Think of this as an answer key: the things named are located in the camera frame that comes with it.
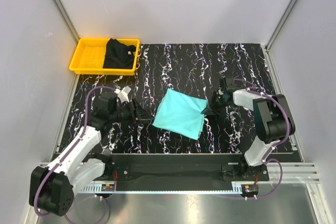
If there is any yellow plastic bin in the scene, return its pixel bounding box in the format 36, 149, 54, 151
69, 38, 140, 76

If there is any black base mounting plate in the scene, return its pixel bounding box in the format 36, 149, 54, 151
109, 154, 269, 194

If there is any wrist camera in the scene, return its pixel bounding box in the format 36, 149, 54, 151
216, 88, 225, 99
114, 86, 131, 104

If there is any left small circuit board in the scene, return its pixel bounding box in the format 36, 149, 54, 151
101, 184, 116, 191

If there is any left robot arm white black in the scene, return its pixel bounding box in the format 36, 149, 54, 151
28, 88, 154, 217

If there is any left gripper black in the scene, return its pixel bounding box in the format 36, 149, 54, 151
110, 98, 154, 127

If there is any teal t shirt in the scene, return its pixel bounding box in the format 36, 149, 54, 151
153, 89, 207, 140

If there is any small circuit board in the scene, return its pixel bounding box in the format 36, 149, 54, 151
101, 184, 116, 191
242, 184, 259, 197

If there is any black marble pattern mat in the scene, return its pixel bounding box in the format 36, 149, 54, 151
56, 44, 275, 154

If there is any black t shirt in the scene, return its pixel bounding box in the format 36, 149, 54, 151
103, 39, 136, 69

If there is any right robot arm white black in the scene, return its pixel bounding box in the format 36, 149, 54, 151
202, 78, 296, 182

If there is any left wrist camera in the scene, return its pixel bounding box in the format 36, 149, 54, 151
114, 86, 131, 104

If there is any right small circuit board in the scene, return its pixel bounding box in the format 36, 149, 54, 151
242, 184, 259, 197

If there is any aluminium frame rail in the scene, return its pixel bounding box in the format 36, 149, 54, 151
34, 163, 321, 184

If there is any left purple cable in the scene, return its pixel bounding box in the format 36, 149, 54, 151
34, 86, 118, 223

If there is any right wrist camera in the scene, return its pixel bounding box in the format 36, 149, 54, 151
216, 88, 225, 99

